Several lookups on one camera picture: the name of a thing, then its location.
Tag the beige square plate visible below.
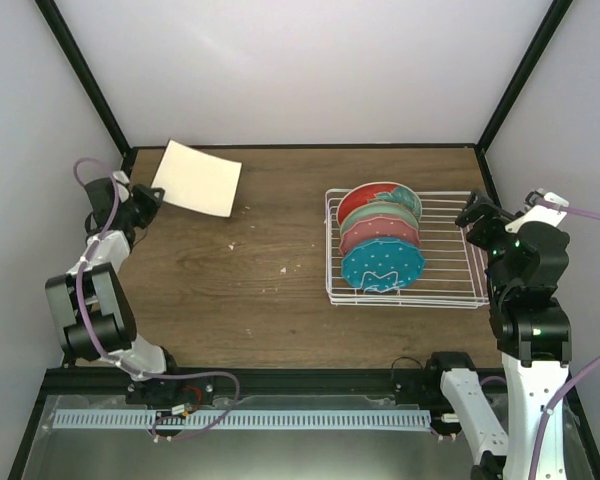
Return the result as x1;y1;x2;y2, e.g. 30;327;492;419
151;140;242;218

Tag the white wire dish rack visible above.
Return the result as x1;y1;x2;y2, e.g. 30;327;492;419
325;189;488;309

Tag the red teal flower plate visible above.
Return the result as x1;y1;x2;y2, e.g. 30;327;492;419
336;182;423;225

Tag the pink dotted scalloped plate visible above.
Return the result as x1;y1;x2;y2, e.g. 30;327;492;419
339;215;421;256

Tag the blue dotted scalloped plate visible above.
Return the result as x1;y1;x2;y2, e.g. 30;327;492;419
341;237;426;293

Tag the mint green flower plate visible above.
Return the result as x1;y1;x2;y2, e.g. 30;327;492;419
339;202;419;234

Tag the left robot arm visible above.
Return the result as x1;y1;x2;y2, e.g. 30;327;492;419
45;171;185;404

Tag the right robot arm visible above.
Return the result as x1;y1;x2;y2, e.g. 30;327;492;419
424;190;572;479

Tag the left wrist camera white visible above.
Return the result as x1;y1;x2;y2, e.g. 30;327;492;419
113;171;130;185

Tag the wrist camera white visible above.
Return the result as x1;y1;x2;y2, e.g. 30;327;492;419
524;189;569;214
113;171;130;185

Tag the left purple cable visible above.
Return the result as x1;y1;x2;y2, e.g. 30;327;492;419
74;158;242;443

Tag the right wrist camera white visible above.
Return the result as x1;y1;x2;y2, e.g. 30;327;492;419
524;189;569;214

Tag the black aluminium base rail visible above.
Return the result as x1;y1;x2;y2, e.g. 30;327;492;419
44;367;511;401

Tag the black enclosure frame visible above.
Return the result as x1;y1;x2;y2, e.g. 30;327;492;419
9;0;600;480

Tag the white slotted cable duct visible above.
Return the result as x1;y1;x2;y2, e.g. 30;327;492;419
52;409;431;432

